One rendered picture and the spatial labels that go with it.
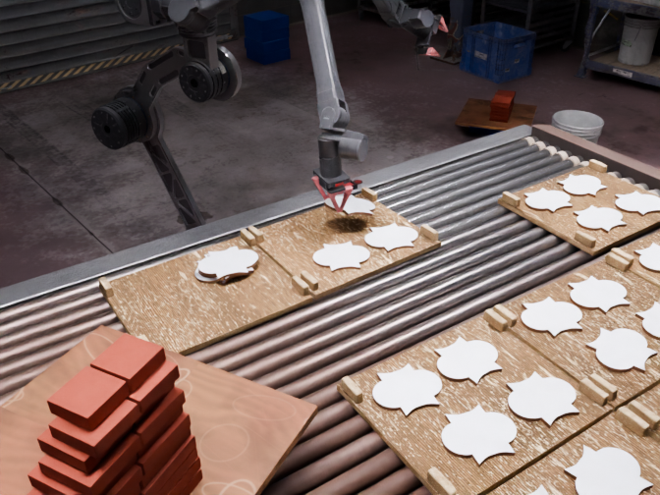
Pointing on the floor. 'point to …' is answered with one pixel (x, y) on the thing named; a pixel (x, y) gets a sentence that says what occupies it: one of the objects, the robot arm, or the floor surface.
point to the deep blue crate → (497, 51)
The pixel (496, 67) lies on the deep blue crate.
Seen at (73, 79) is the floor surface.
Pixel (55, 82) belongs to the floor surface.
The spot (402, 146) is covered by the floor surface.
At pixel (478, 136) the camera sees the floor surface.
